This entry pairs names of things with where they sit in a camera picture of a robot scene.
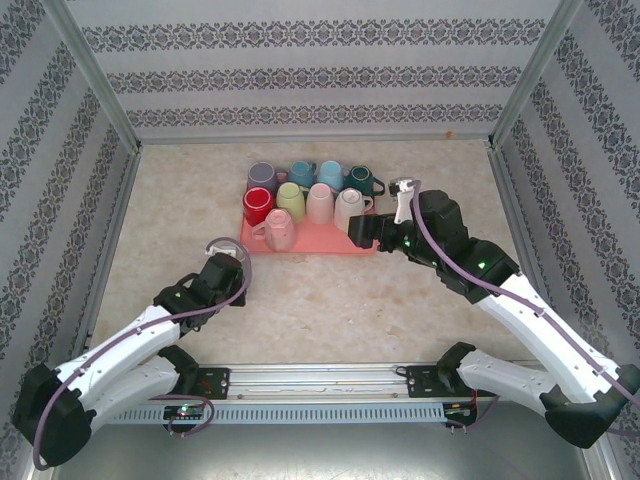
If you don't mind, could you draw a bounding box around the pink faceted mug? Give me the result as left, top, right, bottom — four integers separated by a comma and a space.
251, 208, 299, 253

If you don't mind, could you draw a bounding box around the dark green mug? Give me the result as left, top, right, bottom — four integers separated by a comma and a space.
345, 165, 386, 197

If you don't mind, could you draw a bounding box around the white mug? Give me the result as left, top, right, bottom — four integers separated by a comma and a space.
333, 188, 375, 232

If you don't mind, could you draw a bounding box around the light green mug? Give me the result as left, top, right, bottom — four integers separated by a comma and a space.
275, 182, 309, 225

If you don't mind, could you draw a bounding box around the light blue mug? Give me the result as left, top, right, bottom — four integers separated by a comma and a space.
316, 159, 350, 193

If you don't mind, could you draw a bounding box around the pale pinkish grey mug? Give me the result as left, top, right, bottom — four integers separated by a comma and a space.
305, 182, 335, 225

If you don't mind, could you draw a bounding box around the red mug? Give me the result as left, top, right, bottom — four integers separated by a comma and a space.
242, 187, 276, 227

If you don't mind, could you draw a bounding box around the purple mug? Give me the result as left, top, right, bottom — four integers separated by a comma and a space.
247, 160, 290, 195

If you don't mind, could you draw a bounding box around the teal mug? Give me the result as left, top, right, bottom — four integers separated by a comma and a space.
286, 159, 319, 189

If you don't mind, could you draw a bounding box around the pink plastic tray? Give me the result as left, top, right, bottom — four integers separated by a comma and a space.
239, 172, 377, 257

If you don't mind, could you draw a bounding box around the grey metal sheet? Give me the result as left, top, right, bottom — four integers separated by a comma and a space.
49, 422, 609, 480

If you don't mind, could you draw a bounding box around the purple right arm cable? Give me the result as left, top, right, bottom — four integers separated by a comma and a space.
409, 182, 640, 439

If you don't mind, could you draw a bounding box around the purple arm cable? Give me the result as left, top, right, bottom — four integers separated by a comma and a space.
32, 237, 253, 471
409, 182, 640, 439

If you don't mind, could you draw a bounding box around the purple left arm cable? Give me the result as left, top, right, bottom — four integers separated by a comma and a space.
32, 237, 253, 471

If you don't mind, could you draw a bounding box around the right aluminium side rail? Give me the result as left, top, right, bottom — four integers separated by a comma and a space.
487, 144, 556, 321

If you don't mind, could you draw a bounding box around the aluminium side rail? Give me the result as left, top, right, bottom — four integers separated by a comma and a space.
487, 144, 556, 321
73, 144, 144, 361

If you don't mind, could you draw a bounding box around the left black mount plate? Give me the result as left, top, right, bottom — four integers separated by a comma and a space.
197, 367, 232, 400

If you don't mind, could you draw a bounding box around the black mount plate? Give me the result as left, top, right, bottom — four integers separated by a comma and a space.
197, 367, 232, 400
405, 364, 446, 400

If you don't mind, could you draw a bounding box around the left aluminium side rail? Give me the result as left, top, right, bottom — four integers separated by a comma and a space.
73, 144, 144, 361

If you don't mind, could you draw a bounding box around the short purple cable loop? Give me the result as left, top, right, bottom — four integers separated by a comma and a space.
167, 398, 216, 439

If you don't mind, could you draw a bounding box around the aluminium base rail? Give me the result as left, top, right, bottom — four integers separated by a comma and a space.
227, 363, 411, 401

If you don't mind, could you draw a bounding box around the grey slotted cable duct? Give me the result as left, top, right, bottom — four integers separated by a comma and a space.
107, 403, 446, 425

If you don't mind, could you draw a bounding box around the aluminium wall base strip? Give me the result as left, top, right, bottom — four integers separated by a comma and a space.
137, 135, 496, 147

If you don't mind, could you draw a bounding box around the right black mount plate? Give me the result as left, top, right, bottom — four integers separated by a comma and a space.
405, 364, 446, 400

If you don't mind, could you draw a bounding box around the right aluminium corner post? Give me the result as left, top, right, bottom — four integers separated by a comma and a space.
487, 0, 586, 149

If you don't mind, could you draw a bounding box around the aluminium corner post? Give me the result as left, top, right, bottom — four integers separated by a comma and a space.
487, 0, 586, 149
39, 0, 144, 151

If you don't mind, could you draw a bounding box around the left aluminium corner post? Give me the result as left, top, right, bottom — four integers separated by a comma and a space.
39, 0, 144, 151

